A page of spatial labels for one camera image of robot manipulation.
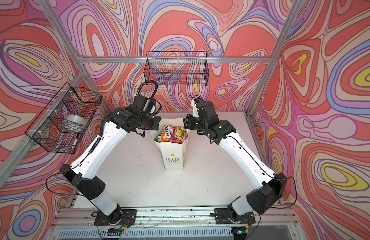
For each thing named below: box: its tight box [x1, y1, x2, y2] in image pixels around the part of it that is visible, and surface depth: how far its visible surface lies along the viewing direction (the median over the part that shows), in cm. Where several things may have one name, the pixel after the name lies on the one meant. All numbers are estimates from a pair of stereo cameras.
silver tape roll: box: [65, 114, 87, 128], surface depth 73 cm
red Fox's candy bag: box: [154, 125, 188, 144], surface depth 83 cm
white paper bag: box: [151, 118, 189, 171], surface depth 80 cm
